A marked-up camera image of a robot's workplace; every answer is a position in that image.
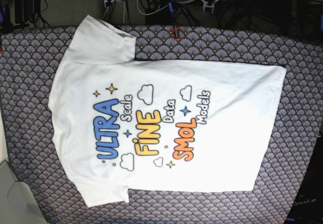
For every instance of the white printed T-shirt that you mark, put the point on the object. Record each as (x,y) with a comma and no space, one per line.
(173,125)

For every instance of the red black table clamp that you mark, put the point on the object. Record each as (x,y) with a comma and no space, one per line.
(175,33)

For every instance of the black power adapter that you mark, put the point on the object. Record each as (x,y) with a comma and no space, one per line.
(162,17)

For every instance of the patterned fan-print tablecloth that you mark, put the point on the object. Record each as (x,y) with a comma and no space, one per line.
(30,58)

